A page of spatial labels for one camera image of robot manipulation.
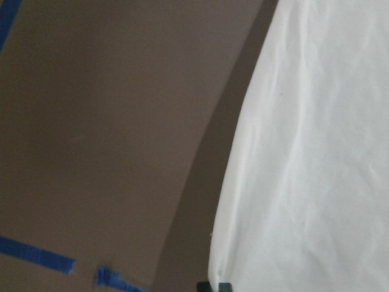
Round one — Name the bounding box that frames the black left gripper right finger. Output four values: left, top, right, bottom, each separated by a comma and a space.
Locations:
218, 283, 233, 292

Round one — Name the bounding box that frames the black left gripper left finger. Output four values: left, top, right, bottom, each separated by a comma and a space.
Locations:
196, 282, 213, 292

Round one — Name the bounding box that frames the cream long-sleeve cat shirt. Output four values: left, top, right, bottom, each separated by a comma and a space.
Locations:
208, 1, 388, 291

